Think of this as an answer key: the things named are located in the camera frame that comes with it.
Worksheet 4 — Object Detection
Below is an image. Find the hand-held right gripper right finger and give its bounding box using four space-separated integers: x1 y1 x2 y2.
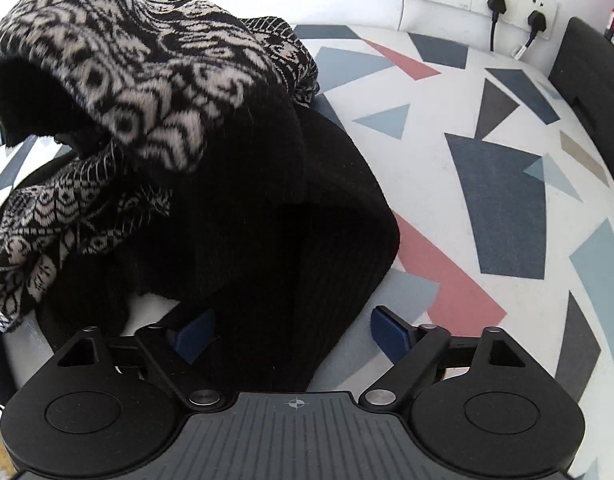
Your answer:
359 306 535 411

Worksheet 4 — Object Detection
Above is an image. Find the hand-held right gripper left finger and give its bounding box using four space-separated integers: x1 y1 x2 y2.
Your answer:
52 309 228 411

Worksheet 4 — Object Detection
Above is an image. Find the black white patterned sweater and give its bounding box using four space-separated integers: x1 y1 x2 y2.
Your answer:
0 0 402 396

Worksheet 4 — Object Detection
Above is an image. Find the black box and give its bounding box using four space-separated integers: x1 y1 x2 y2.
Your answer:
549 16 614 133

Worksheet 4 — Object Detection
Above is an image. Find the black power plug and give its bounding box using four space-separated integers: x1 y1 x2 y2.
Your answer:
487 0 508 53
514 9 548 61

